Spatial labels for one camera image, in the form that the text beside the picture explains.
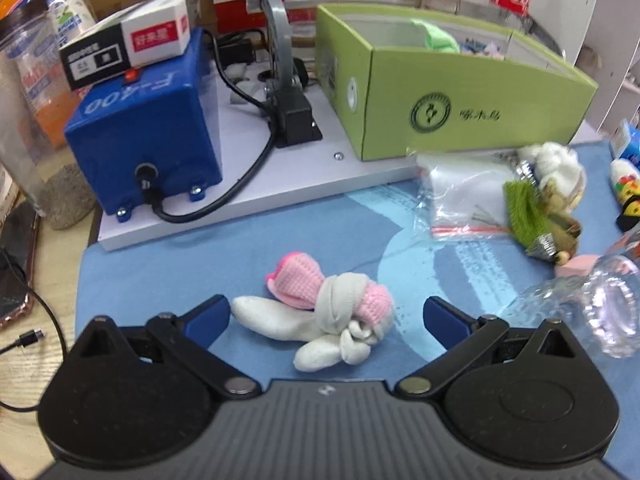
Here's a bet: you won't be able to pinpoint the white black small carton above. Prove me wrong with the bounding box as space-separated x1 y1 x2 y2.
60 0 201 90

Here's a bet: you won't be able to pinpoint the tall clear plastic jar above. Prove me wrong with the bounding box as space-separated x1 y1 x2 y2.
1 0 96 230

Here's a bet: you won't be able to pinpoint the clear zip bag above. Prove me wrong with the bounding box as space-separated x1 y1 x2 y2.
409 152 516 242

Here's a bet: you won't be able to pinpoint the pink sponge block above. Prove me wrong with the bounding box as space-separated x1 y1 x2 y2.
554 255 599 278

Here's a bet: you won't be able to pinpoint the black usb cable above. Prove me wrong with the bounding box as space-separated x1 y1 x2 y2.
0 249 68 415

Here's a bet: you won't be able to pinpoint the green fuzzy toy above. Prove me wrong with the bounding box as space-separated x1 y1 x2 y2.
502 180 582 266

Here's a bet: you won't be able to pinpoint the black smartphone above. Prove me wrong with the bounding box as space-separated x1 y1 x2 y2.
1 202 39 328

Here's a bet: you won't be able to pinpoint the white sock colourful dots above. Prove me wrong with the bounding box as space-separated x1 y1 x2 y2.
610 158 640 232

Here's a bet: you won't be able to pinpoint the white machine base plate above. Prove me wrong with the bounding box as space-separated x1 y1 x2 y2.
96 79 424 253

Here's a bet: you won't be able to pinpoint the textured clear glass cup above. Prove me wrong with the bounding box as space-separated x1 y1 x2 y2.
498 254 639 359

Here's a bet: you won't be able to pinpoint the blue tissue pack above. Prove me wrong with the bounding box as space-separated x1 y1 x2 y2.
610 119 640 168

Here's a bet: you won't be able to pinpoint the blue table cloth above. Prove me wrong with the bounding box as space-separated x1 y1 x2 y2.
74 138 640 470

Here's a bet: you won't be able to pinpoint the green cardboard box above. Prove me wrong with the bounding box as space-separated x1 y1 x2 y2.
314 3 598 162

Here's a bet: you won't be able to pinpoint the blue metal machine box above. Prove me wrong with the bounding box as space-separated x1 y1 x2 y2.
64 28 222 222

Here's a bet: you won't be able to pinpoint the pink white sock bundle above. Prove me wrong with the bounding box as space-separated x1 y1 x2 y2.
231 252 395 373

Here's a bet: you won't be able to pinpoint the white cream sock bundle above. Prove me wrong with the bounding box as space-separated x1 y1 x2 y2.
518 142 587 212

